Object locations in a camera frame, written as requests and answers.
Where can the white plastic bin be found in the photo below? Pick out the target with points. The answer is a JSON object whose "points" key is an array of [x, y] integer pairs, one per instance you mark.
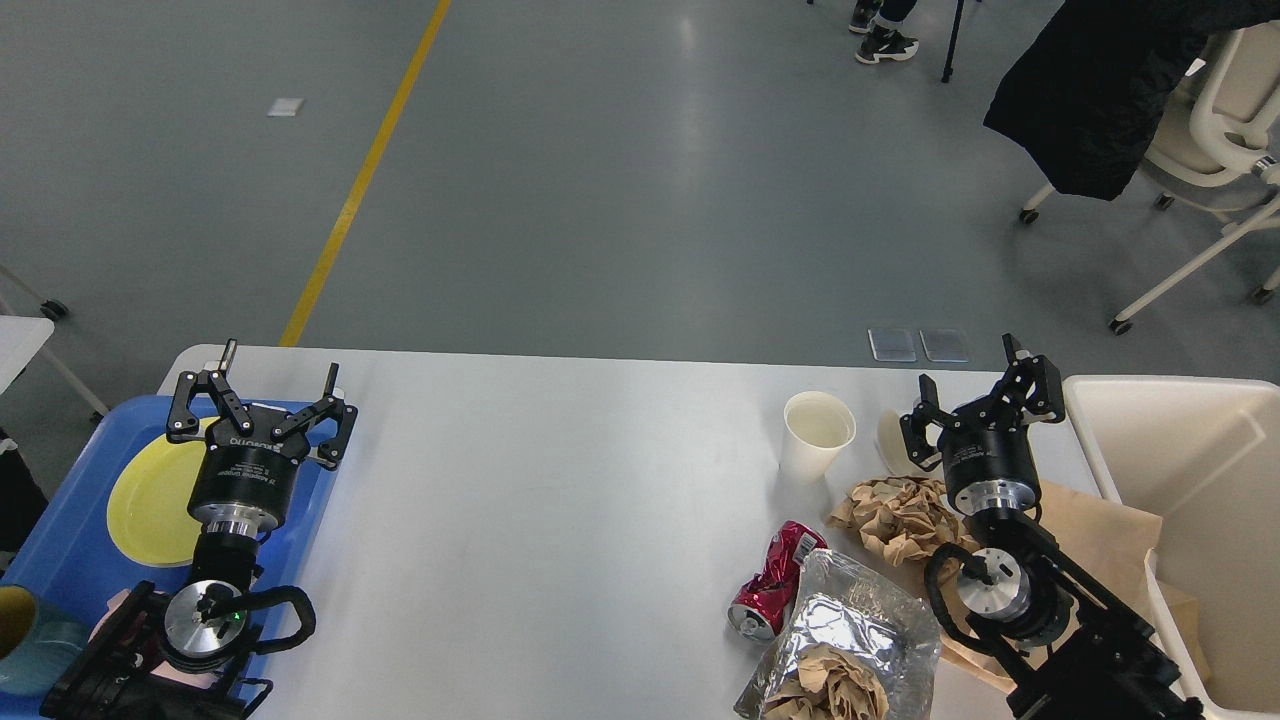
{"points": [[1202, 454]]}

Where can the black jacket on chair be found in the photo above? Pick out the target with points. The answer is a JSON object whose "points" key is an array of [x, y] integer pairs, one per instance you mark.
{"points": [[1086, 98]]}

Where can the brown paper bag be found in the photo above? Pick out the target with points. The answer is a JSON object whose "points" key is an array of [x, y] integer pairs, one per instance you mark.
{"points": [[1116, 545]]}

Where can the white paper cup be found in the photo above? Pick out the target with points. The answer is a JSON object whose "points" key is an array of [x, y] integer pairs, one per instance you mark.
{"points": [[817, 427]]}

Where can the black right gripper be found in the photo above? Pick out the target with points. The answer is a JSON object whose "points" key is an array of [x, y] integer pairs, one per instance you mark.
{"points": [[985, 453]]}

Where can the pink ribbed mug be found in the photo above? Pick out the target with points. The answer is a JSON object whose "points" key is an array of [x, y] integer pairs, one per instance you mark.
{"points": [[120, 600]]}

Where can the blue plastic tray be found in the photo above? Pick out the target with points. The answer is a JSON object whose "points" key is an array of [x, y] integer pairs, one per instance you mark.
{"points": [[70, 560]]}

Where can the silver foil bag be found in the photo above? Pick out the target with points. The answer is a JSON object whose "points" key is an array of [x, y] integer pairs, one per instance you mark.
{"points": [[855, 609]]}

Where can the teal mug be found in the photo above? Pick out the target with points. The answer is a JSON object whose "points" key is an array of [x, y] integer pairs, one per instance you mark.
{"points": [[39, 641]]}

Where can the person in black clothes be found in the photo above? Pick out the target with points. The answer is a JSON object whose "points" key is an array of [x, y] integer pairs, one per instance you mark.
{"points": [[879, 24]]}

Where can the white side table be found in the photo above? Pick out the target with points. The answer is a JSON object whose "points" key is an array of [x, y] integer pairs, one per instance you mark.
{"points": [[22, 339]]}

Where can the crushed red soda can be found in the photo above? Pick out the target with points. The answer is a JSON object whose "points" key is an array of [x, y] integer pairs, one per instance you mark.
{"points": [[759, 609]]}

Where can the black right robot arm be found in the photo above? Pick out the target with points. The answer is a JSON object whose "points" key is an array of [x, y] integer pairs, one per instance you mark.
{"points": [[1071, 647]]}

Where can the crumpled brown paper ball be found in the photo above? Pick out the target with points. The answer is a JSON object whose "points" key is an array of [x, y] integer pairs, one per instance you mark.
{"points": [[901, 519]]}

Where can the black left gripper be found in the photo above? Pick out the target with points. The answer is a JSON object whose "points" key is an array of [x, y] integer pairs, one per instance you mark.
{"points": [[248, 475]]}

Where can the brown paper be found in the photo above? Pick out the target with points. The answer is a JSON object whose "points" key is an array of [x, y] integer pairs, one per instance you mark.
{"points": [[828, 683]]}

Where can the yellow plastic plate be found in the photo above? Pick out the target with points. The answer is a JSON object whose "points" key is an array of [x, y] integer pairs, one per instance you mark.
{"points": [[147, 515]]}

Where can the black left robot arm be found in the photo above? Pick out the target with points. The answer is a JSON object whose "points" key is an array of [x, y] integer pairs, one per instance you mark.
{"points": [[183, 654]]}

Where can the black tripod leg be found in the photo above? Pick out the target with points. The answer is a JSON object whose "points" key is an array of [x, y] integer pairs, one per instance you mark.
{"points": [[948, 69]]}

